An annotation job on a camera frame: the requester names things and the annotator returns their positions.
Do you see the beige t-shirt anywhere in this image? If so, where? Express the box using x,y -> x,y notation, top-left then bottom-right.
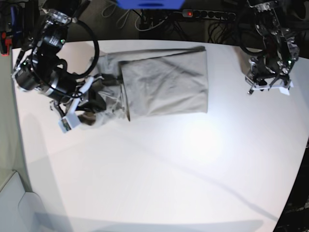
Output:
79,46 -> 209,129

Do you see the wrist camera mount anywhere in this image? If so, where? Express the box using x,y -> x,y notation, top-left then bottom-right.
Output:
245,76 -> 294,96
50,74 -> 102,133

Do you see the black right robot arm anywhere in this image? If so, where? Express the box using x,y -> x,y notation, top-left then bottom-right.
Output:
12,0 -> 106,115

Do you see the black power strip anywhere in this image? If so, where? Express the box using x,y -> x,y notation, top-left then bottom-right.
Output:
182,9 -> 236,21

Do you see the red and black clamp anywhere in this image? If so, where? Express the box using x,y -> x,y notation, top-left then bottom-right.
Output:
0,31 -> 13,56

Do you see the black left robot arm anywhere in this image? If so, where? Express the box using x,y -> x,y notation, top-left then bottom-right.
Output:
235,0 -> 299,90

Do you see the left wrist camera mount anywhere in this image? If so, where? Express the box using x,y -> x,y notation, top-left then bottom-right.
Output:
245,76 -> 294,96

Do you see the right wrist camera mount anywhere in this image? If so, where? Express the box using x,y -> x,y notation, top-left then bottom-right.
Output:
50,74 -> 102,133

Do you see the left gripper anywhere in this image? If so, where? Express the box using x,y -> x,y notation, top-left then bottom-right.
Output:
248,56 -> 295,85

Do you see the white cable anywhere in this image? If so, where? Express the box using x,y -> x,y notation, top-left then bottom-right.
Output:
134,14 -> 169,32

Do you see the blue box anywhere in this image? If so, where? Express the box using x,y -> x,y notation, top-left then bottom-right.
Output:
116,0 -> 185,10

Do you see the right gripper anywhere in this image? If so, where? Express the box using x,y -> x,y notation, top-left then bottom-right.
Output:
12,60 -> 106,113

